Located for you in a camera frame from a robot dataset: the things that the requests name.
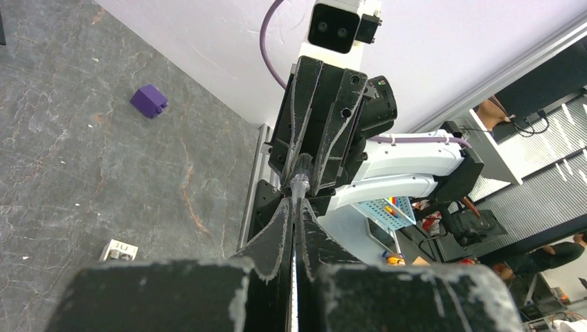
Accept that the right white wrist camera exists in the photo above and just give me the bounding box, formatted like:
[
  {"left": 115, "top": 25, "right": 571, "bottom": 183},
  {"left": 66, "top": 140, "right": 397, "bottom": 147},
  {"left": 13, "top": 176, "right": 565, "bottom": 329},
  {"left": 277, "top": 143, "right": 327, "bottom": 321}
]
[{"left": 298, "top": 0, "right": 382, "bottom": 71}]

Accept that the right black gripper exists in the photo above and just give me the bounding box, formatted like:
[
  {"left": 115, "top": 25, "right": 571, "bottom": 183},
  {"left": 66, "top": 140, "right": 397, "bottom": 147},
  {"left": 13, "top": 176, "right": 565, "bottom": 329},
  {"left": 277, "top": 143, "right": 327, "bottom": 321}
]
[{"left": 269, "top": 56, "right": 368, "bottom": 216}]

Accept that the light blue perforated basket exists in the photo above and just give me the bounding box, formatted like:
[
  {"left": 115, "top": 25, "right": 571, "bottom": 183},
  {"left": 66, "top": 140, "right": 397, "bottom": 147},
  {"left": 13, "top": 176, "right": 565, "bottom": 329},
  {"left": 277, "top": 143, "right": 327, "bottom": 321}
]
[{"left": 355, "top": 196, "right": 416, "bottom": 231}]

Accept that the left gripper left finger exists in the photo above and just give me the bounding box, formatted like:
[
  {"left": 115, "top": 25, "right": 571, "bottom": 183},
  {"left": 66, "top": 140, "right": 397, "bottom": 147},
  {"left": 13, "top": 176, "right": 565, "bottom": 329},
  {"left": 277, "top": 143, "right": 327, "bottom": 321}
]
[{"left": 46, "top": 198, "right": 294, "bottom": 331}]

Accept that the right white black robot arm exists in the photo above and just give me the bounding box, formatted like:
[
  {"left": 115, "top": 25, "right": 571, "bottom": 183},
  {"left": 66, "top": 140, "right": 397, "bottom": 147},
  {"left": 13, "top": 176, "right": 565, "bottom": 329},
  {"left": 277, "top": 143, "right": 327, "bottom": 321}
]
[{"left": 269, "top": 56, "right": 483, "bottom": 214}]

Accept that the purple cube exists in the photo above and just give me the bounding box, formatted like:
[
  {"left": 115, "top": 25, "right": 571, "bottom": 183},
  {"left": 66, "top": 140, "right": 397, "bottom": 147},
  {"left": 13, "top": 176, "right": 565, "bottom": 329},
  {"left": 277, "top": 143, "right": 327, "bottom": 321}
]
[{"left": 129, "top": 84, "right": 168, "bottom": 118}]

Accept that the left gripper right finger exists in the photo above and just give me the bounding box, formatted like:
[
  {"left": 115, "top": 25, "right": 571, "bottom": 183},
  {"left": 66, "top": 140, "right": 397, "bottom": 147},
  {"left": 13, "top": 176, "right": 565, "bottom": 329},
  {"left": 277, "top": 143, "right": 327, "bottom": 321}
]
[{"left": 296, "top": 199, "right": 523, "bottom": 331}]

